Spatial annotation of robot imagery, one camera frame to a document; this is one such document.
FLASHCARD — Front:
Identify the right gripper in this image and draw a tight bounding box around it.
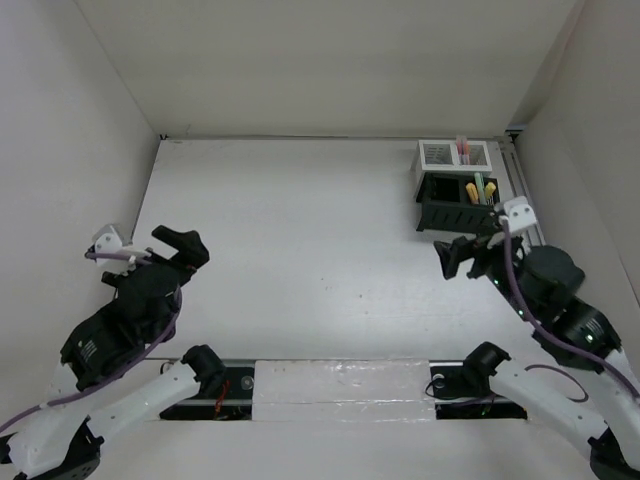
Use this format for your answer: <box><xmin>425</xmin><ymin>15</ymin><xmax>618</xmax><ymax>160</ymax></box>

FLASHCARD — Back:
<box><xmin>433</xmin><ymin>221</ymin><xmax>537</xmax><ymax>320</ymax></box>

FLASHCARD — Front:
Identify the yellow highlighter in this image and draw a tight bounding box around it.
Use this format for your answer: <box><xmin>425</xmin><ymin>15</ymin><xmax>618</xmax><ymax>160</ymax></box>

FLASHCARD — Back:
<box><xmin>483</xmin><ymin>182</ymin><xmax>497</xmax><ymax>205</ymax></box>

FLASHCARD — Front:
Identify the green highlighter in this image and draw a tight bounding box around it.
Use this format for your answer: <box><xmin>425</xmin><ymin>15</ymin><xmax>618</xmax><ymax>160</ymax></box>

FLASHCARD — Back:
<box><xmin>474</xmin><ymin>172</ymin><xmax>487</xmax><ymax>205</ymax></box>

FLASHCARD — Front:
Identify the red pen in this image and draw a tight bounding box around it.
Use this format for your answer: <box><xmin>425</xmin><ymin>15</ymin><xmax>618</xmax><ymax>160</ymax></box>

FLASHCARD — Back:
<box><xmin>456</xmin><ymin>135</ymin><xmax>466</xmax><ymax>159</ymax></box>

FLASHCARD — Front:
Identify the orange highlighter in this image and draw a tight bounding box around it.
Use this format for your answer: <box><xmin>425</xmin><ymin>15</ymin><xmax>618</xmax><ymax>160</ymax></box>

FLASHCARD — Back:
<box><xmin>465</xmin><ymin>183</ymin><xmax>480</xmax><ymax>205</ymax></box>

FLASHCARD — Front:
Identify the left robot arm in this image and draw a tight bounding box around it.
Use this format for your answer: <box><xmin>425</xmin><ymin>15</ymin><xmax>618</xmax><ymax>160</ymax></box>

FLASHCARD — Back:
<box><xmin>1</xmin><ymin>224</ymin><xmax>226</xmax><ymax>479</ymax></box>

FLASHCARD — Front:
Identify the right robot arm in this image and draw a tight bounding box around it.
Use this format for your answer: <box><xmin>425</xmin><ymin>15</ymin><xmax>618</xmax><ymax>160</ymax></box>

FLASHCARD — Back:
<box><xmin>425</xmin><ymin>208</ymin><xmax>639</xmax><ymax>479</ymax></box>

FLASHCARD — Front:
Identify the black organizer box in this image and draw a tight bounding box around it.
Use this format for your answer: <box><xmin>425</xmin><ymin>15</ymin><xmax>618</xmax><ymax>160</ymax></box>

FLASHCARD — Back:
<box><xmin>416</xmin><ymin>173</ymin><xmax>493</xmax><ymax>235</ymax></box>

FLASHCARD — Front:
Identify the white organizer box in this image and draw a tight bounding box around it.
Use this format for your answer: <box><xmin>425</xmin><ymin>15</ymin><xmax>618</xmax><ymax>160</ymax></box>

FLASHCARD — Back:
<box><xmin>411</xmin><ymin>140</ymin><xmax>493</xmax><ymax>176</ymax></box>

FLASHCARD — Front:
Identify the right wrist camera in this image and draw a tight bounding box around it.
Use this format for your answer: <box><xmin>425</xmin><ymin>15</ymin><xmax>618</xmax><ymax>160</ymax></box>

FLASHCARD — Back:
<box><xmin>488</xmin><ymin>196</ymin><xmax>538</xmax><ymax>248</ymax></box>

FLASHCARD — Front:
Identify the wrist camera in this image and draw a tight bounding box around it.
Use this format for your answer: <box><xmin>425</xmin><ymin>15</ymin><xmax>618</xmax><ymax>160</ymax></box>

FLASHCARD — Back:
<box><xmin>85</xmin><ymin>224</ymin><xmax>132</xmax><ymax>265</ymax></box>
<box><xmin>488</xmin><ymin>196</ymin><xmax>538</xmax><ymax>248</ymax></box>

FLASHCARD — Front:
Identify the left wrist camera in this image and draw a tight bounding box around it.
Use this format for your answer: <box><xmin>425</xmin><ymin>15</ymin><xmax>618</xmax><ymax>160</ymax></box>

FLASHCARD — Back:
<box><xmin>85</xmin><ymin>224</ymin><xmax>132</xmax><ymax>265</ymax></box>

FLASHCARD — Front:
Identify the aluminium rail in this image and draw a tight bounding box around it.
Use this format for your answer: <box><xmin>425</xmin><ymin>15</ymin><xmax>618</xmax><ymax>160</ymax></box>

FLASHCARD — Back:
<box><xmin>498</xmin><ymin>130</ymin><xmax>545</xmax><ymax>246</ymax></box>

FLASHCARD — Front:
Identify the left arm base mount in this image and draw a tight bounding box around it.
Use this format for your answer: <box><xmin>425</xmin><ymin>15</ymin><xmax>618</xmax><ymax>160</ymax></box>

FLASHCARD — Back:
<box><xmin>159</xmin><ymin>360</ymin><xmax>255</xmax><ymax>421</ymax></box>

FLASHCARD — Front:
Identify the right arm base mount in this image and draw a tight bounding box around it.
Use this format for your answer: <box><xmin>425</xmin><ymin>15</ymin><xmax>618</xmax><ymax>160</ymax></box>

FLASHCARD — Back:
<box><xmin>424</xmin><ymin>360</ymin><xmax>528</xmax><ymax>420</ymax></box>

